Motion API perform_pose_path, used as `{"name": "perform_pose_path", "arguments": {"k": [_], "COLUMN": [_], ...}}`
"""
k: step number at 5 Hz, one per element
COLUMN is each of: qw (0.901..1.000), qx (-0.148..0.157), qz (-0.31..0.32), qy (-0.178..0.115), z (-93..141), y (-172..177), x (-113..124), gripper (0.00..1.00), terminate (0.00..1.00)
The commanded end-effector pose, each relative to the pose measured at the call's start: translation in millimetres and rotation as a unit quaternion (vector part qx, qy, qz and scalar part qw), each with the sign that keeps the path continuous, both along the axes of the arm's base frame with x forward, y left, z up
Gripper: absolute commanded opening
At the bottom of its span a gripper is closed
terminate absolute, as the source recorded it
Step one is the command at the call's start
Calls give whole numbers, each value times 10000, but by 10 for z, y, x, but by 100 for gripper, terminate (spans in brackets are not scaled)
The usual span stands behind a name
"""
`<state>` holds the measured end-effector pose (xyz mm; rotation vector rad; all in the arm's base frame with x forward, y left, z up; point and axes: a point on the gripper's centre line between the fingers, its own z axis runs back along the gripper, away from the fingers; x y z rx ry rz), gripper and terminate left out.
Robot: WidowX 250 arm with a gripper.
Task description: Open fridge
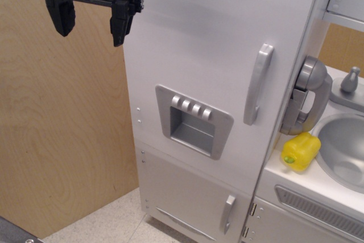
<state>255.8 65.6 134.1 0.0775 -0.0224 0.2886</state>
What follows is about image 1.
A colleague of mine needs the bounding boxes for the white fridge door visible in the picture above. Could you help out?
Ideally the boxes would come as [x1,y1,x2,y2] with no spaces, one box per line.
[123,0,314,195]

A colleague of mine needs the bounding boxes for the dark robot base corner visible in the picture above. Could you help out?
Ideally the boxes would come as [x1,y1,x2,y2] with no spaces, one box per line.
[1,217,43,243]

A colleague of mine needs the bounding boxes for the grey ice dispenser panel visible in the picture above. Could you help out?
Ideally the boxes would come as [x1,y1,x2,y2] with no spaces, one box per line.
[155,85,234,160]

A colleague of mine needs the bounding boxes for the white lower freezer door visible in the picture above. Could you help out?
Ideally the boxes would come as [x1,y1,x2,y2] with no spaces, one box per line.
[135,142,250,242]

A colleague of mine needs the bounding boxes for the white upper cabinet shelf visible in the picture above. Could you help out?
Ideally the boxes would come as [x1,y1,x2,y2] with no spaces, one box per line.
[324,0,363,32]

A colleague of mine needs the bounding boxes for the yellow toy bell pepper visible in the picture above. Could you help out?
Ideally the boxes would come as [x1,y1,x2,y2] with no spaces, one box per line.
[280,132,321,172]

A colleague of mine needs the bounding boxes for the brass upper cabinet hinge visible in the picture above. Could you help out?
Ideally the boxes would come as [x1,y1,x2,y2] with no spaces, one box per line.
[249,203,257,216]

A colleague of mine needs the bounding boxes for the brass cabinet hinge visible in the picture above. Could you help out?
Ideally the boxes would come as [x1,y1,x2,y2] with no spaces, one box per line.
[249,203,257,216]
[242,226,249,238]

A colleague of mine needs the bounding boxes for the brass lower cabinet hinge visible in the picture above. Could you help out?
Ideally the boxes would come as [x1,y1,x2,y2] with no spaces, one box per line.
[242,226,249,238]

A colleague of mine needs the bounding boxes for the grey toy faucet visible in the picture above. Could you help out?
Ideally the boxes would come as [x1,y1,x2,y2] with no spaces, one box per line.
[329,67,363,112]

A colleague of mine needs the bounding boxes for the white toy kitchen counter unit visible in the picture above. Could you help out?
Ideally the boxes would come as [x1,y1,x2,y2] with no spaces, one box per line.
[241,59,363,242]

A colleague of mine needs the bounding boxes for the grey toy sink basin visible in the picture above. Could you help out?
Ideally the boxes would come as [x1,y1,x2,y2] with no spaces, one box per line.
[312,113,363,193]

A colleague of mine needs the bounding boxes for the grey oven vent panel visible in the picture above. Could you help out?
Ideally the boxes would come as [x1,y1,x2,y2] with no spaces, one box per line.
[274,185,363,241]

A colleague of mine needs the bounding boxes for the grey upper door handle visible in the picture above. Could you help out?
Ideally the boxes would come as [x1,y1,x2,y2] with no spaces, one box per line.
[243,43,274,126]

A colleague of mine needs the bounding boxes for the grey door handle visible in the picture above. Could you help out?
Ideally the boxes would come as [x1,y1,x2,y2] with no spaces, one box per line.
[220,195,236,234]
[243,43,274,126]

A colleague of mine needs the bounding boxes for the grey toy wall phone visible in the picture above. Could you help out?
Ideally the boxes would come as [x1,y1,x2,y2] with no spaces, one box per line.
[280,56,333,135]

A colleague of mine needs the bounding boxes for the grey lower door handle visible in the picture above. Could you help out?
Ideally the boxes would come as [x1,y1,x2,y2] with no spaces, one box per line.
[220,195,236,234]

